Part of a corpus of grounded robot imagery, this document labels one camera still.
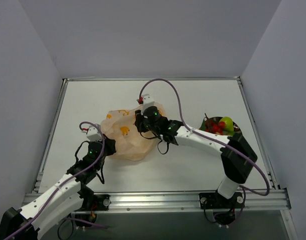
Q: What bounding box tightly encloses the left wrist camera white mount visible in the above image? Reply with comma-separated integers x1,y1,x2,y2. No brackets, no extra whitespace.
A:
82,125,102,142

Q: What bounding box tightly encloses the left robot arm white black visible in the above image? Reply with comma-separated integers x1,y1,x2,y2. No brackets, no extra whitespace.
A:
0,138,116,240

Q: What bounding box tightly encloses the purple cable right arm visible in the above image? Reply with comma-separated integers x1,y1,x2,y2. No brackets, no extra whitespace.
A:
139,78,270,196

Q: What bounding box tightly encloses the round metallic plate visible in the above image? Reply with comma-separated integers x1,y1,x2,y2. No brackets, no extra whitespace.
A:
199,116,242,136

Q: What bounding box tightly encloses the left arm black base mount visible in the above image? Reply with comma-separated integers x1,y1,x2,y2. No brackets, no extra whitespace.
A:
83,194,111,211

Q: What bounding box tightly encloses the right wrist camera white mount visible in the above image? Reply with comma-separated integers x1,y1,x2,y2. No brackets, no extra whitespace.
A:
137,94,155,112

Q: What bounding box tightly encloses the green fake pear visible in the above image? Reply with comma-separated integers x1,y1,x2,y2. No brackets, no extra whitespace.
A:
218,116,235,136

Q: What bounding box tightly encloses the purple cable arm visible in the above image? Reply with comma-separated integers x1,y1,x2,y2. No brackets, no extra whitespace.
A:
139,78,270,196
2,121,108,240

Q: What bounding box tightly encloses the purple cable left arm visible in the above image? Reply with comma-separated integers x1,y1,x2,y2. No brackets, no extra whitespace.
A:
2,121,108,240

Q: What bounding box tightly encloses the red fake lychee bunch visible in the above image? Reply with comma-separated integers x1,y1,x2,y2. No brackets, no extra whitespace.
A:
204,114,223,135

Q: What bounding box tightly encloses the translucent orange plastic bag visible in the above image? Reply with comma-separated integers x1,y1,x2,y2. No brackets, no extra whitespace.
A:
100,106,158,161

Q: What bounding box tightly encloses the aluminium front rail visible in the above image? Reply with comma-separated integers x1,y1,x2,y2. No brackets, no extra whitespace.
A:
20,188,291,213

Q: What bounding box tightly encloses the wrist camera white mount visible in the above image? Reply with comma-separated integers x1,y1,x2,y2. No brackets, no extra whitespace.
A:
82,125,102,142
137,94,155,112

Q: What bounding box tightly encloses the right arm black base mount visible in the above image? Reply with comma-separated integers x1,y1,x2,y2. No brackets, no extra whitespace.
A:
199,191,243,210

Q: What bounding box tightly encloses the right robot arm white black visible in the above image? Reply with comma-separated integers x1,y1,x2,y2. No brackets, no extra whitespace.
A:
135,106,257,207

